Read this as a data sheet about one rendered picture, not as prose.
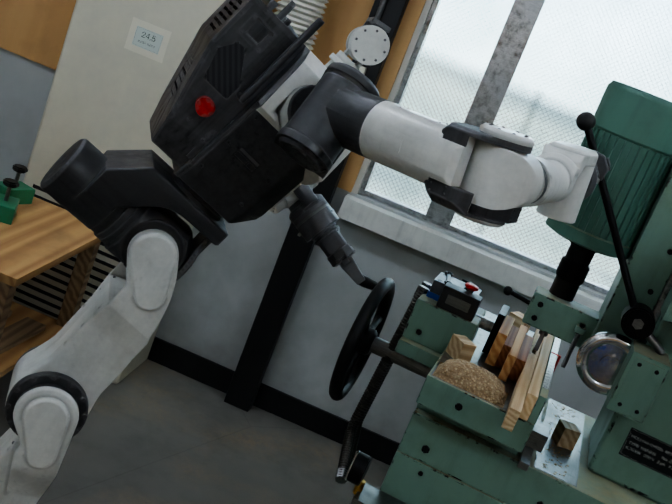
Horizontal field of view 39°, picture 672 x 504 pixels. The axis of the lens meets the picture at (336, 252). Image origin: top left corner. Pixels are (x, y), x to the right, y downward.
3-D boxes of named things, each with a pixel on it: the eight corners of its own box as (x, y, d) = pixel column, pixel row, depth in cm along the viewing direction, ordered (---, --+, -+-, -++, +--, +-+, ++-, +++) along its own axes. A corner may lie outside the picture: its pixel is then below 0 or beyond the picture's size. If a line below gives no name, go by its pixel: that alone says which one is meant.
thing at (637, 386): (606, 393, 183) (633, 338, 180) (641, 409, 182) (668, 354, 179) (605, 408, 174) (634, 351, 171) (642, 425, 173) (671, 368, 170)
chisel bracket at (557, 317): (521, 320, 200) (537, 284, 198) (584, 349, 198) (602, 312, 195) (517, 328, 193) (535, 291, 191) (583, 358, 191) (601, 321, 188)
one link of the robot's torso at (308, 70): (117, 144, 146) (284, -24, 142) (119, 100, 177) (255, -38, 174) (254, 267, 157) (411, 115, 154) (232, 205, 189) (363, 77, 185)
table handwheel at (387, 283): (312, 394, 192) (333, 395, 221) (402, 438, 188) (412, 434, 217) (373, 264, 195) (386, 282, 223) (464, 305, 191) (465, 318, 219)
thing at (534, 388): (542, 335, 228) (550, 317, 227) (549, 339, 228) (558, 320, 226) (516, 416, 171) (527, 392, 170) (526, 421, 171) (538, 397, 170)
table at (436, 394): (429, 310, 235) (438, 288, 234) (545, 363, 229) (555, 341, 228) (368, 380, 178) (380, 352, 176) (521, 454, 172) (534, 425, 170)
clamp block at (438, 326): (415, 320, 213) (430, 284, 211) (471, 346, 210) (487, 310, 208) (400, 336, 199) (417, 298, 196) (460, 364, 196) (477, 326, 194)
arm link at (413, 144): (506, 135, 123) (374, 84, 136) (472, 228, 126) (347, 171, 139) (545, 142, 132) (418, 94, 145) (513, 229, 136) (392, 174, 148)
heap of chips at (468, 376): (440, 361, 184) (448, 344, 183) (508, 393, 181) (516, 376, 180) (432, 375, 175) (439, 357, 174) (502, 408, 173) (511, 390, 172)
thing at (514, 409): (532, 338, 223) (539, 322, 222) (540, 341, 223) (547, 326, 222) (500, 427, 164) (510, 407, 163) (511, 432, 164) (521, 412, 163)
